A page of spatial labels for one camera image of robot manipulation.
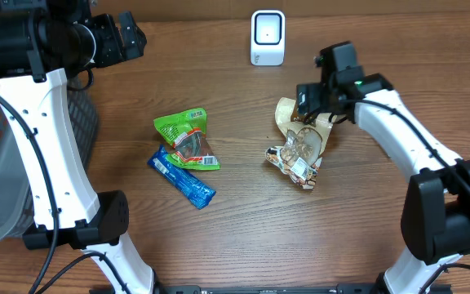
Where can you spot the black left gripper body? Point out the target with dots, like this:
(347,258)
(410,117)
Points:
(108,43)

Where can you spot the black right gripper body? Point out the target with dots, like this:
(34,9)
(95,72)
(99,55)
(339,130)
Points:
(317,96)

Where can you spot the beige nut snack pouch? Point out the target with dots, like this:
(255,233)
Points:
(301,156)

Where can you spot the green snack pouch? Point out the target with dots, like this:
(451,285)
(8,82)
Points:
(185,132)

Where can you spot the blue snack bar wrapper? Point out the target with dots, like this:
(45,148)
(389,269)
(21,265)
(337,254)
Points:
(195,191)

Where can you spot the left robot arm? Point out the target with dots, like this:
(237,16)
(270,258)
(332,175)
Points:
(43,44)

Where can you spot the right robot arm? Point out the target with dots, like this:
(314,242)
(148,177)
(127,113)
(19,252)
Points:
(435,221)

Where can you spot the grey plastic basket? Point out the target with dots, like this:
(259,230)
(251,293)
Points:
(65,124)

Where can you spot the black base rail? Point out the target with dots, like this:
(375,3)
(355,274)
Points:
(343,288)

